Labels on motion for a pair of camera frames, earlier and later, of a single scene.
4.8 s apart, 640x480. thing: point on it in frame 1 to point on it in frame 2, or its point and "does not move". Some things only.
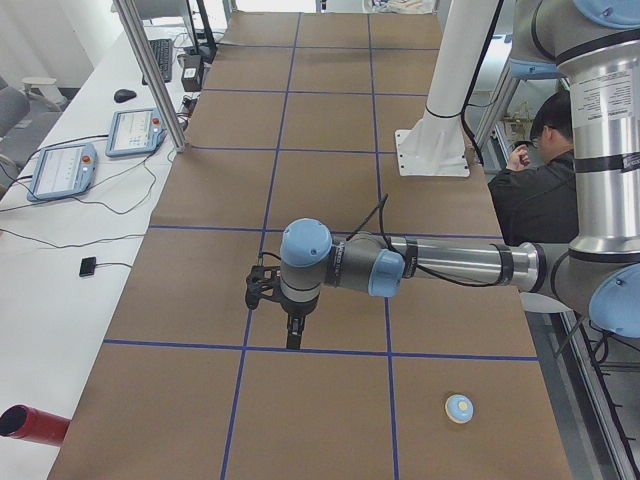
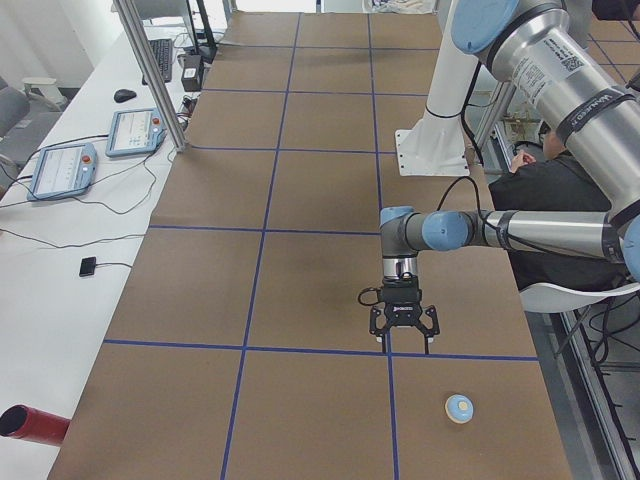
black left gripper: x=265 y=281 to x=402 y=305
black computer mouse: x=123 y=95 does not move
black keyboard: x=163 y=53 does not move
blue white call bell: x=459 y=408 does not move
